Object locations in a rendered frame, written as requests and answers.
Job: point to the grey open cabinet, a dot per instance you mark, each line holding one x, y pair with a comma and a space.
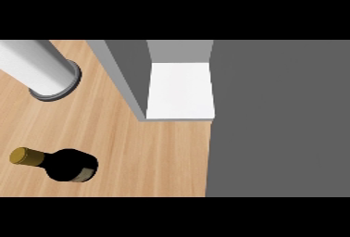
179, 89

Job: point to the dark grey cabinet door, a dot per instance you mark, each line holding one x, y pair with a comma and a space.
282, 120

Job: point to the black wine bottle gold cap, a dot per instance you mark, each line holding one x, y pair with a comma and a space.
68, 165

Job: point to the white cylinder with grey base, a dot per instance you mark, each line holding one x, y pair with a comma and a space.
38, 69

